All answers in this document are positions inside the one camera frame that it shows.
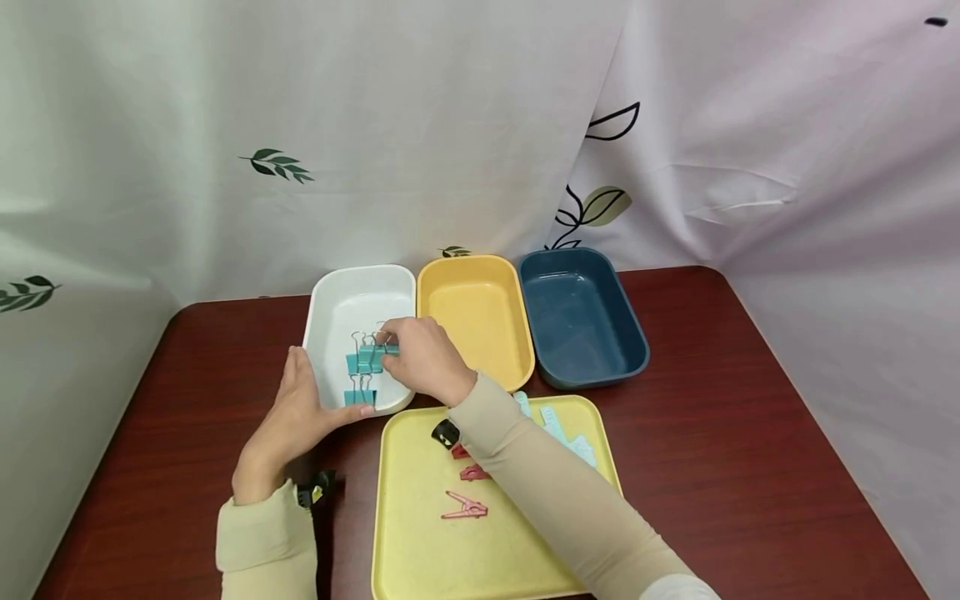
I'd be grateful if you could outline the person's right hand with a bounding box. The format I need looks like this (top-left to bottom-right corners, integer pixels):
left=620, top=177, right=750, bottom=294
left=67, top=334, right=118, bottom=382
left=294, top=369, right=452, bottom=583
left=377, top=317, right=479, bottom=408

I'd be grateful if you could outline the person's left hand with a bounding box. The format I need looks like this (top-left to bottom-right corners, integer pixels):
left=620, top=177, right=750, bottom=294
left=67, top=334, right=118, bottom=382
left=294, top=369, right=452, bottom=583
left=231, top=345, right=375, bottom=506

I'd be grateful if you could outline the white plastic bin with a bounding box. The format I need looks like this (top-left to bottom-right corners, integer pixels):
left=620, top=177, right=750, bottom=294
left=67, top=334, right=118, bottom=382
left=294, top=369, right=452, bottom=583
left=302, top=264, right=418, bottom=417

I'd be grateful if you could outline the person's right forearm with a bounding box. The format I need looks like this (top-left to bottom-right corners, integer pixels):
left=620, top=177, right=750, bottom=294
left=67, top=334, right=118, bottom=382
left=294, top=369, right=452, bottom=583
left=447, top=372, right=723, bottom=600

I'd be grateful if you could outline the person's left forearm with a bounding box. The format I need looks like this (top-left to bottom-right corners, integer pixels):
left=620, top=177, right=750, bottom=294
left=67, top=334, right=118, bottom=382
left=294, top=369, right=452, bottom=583
left=216, top=478, right=321, bottom=600

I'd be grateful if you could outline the yellow plastic bin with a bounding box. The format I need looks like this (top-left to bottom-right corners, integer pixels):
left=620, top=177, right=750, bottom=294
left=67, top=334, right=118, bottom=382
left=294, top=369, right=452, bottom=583
left=416, top=254, right=537, bottom=393

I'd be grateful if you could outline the yellow flat tray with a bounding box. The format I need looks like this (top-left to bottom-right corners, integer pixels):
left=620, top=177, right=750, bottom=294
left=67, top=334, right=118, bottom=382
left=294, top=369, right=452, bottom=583
left=371, top=394, right=624, bottom=600

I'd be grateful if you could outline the dark blue plastic bin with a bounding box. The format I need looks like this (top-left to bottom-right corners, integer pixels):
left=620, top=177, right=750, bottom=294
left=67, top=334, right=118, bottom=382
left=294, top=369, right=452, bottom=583
left=517, top=247, right=651, bottom=391

